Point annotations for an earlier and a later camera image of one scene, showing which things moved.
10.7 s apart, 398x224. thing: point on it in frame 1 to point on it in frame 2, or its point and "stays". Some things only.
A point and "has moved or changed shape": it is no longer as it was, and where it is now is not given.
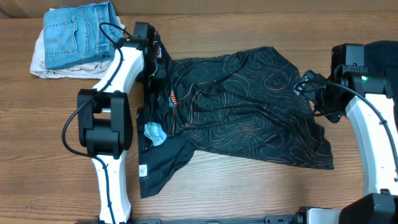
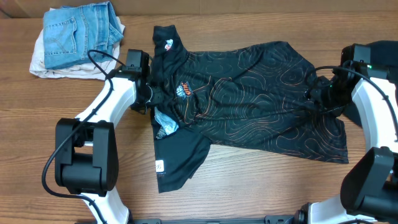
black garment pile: [383, 55] stays
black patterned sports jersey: [242, 104] has moved or changed shape
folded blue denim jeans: [79, 33] stays
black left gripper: [161, 72] to [138, 106]
